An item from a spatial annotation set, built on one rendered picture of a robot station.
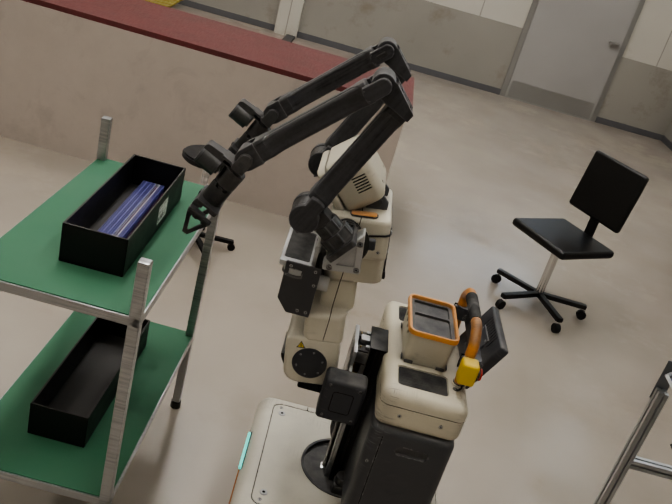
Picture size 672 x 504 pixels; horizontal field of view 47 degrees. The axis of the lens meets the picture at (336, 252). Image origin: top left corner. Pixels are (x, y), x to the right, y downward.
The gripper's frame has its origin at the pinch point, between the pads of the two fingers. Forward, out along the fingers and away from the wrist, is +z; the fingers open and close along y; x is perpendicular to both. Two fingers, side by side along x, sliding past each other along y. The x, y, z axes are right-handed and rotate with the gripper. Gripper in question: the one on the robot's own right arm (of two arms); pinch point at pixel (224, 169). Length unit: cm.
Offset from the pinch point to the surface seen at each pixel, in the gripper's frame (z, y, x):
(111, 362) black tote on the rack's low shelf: 78, 8, 13
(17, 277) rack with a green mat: 32, 62, -25
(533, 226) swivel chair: -16, -198, 169
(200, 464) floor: 94, 6, 63
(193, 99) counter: 73, -236, -28
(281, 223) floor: 94, -221, 62
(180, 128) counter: 93, -236, -23
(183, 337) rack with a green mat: 71, -19, 30
